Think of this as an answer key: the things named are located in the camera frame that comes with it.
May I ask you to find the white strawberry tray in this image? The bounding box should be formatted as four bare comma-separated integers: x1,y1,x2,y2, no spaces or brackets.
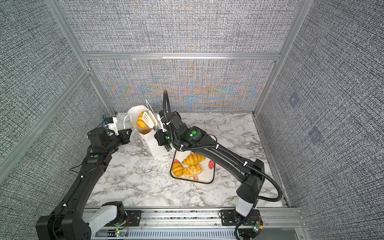
170,151,216,184

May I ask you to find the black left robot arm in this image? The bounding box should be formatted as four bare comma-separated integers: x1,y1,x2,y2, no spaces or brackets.
36,127,132,240

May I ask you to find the black corrugated cable hose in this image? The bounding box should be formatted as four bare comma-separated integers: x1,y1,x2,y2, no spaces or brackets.
162,90,283,240

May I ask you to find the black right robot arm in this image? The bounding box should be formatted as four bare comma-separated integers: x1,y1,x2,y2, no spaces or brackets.
137,111,270,216

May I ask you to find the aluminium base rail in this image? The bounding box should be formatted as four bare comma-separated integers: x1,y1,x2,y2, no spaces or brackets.
92,207,311,240

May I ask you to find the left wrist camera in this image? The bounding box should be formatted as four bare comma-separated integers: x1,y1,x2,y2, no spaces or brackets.
102,117,119,136

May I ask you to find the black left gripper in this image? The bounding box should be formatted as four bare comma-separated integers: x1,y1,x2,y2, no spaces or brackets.
105,128,132,154

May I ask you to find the white printed paper bag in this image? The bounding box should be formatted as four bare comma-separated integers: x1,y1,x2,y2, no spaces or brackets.
127,105,168,159

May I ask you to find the striped fake croissant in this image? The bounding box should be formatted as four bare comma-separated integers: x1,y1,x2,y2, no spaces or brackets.
140,129,153,135

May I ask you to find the sugared fake pastry bottom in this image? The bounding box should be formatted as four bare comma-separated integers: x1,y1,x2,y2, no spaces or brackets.
184,164,202,178

